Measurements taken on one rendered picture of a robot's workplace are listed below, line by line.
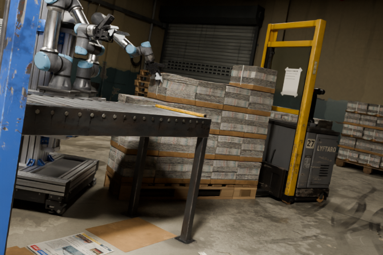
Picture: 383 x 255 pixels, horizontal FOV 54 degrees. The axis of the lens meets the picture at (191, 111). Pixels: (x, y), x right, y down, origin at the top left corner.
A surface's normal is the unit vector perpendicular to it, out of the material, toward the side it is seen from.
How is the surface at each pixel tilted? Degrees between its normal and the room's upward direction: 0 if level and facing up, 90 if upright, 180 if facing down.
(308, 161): 90
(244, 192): 90
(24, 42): 90
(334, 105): 90
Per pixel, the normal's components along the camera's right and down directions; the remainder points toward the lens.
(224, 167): 0.51, 0.12
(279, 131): -0.84, -0.11
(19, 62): 0.78, 0.19
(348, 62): -0.60, -0.06
